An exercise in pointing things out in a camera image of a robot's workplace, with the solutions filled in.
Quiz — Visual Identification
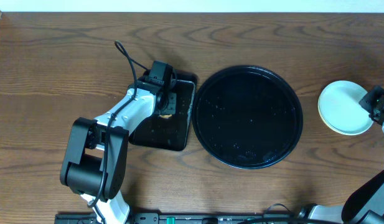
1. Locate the pale green plate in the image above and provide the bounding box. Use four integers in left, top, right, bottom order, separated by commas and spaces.
317, 80, 373, 136

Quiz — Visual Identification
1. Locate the yellow green scrub sponge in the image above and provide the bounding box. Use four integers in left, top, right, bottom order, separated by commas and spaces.
159, 114, 172, 119

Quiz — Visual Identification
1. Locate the yellow plastic plate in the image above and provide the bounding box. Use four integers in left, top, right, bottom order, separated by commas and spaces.
318, 105, 347, 135

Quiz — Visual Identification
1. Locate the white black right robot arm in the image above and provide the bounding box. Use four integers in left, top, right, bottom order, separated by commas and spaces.
297, 85, 384, 224

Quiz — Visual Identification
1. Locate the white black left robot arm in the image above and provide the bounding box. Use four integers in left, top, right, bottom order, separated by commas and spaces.
60, 88, 176, 223

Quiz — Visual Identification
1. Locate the black rectangular water tray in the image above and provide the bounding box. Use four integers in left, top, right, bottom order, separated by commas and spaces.
129, 70, 198, 151

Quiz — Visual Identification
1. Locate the round black serving tray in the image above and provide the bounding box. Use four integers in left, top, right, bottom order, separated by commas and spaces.
192, 65, 303, 169

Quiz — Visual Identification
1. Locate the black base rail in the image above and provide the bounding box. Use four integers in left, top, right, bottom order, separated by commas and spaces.
54, 213, 291, 224

